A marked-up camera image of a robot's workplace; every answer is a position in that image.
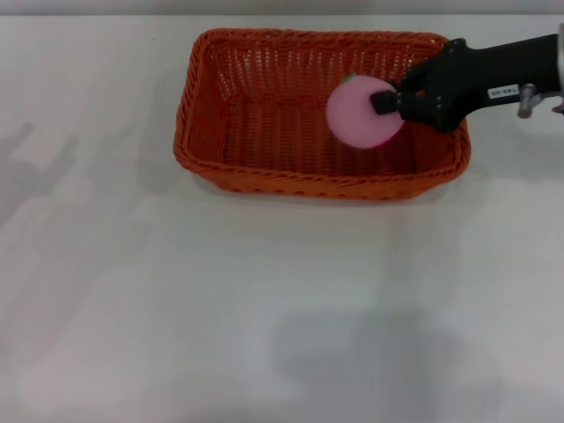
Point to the pink peach toy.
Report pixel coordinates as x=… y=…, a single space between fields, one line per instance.
x=352 y=116

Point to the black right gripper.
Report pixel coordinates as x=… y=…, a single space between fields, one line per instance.
x=498 y=75

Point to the orange woven plastic basket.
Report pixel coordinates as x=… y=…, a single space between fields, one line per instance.
x=282 y=145

